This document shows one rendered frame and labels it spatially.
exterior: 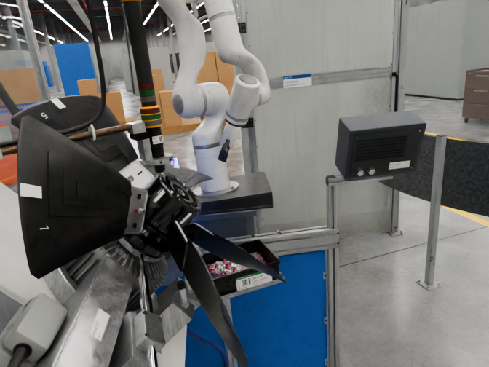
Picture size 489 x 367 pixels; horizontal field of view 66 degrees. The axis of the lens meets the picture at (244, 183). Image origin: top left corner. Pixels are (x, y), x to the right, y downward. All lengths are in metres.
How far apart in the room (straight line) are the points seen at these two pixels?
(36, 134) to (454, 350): 2.11
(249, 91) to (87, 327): 0.86
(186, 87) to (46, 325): 0.97
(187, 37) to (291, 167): 1.64
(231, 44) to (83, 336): 0.95
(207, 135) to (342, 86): 1.58
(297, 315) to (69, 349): 1.13
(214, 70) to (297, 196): 6.32
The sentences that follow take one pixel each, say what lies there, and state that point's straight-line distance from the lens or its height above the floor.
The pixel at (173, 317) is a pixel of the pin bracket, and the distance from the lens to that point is 0.90.
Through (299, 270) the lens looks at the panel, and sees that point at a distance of 1.48.
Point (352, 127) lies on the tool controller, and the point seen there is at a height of 1.23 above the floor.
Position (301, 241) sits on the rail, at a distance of 1.40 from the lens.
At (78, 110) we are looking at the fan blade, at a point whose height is 1.40.
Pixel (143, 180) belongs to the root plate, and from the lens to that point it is 0.85.
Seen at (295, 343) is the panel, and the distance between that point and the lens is 1.68.
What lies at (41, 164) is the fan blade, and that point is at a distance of 0.59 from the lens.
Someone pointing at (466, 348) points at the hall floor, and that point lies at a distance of 2.34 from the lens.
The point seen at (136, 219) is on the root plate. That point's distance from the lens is 0.76.
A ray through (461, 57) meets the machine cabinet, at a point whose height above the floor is 0.98.
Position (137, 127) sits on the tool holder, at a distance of 0.85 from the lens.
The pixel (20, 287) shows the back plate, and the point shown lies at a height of 1.13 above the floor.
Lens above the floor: 1.49
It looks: 19 degrees down
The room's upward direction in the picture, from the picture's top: 5 degrees counter-clockwise
